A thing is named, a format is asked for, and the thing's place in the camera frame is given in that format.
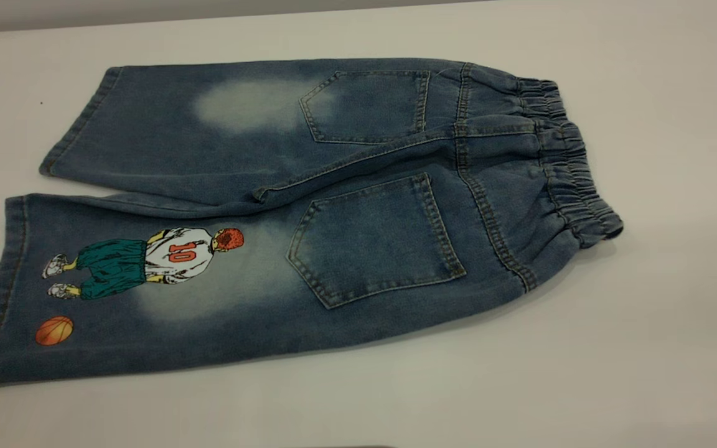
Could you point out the blue denim pants basketball print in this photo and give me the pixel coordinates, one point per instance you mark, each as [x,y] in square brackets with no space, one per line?
[346,249]

